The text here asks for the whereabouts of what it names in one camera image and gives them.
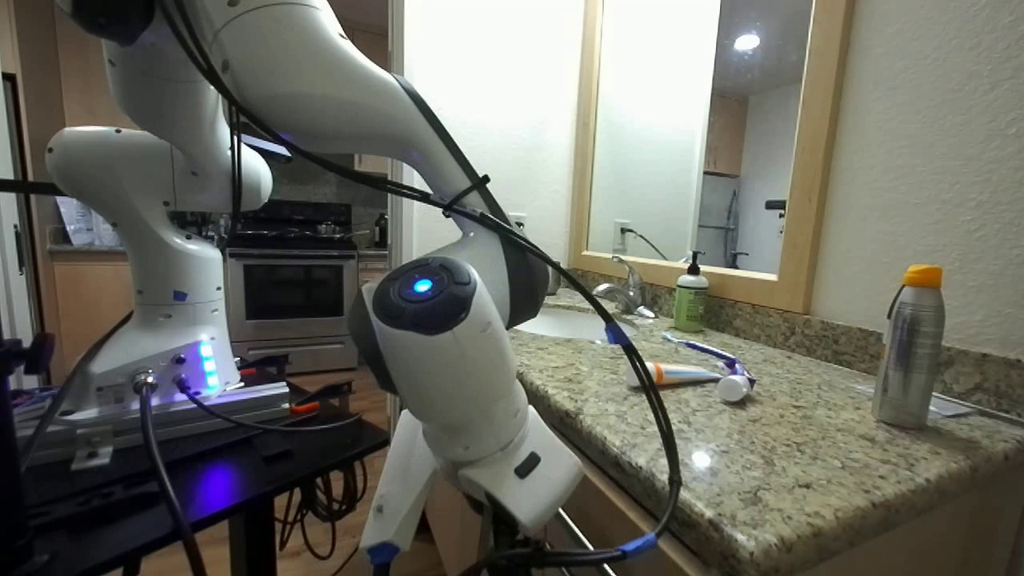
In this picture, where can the black work table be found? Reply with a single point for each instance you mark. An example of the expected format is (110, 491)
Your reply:
(212, 482)

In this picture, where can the green soap pump bottle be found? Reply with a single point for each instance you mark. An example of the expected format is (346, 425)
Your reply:
(690, 300)

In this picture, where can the white oval sink basin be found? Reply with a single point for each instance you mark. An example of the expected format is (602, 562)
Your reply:
(561, 324)

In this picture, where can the orange black clamp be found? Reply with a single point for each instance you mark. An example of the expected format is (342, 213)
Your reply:
(307, 402)

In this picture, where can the robot base plate with lights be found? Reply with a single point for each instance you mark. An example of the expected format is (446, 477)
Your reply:
(162, 394)

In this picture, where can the wood framed wall mirror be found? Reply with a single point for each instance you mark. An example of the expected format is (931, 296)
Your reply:
(698, 139)

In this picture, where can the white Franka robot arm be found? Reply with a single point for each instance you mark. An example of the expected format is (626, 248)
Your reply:
(320, 98)

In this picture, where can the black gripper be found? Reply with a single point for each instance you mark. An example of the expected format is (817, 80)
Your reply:
(517, 538)

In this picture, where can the brown wooden drawer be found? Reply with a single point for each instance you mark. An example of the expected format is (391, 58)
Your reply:
(595, 533)

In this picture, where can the silver spray bottle orange cap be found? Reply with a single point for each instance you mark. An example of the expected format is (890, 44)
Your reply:
(911, 354)

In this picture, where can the light wooden kitchen cabinet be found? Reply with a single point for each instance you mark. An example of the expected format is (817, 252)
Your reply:
(90, 308)

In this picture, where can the stainless steel oven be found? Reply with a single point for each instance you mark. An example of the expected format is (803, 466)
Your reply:
(289, 294)

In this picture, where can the chrome sink faucet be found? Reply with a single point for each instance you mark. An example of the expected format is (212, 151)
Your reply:
(626, 290)

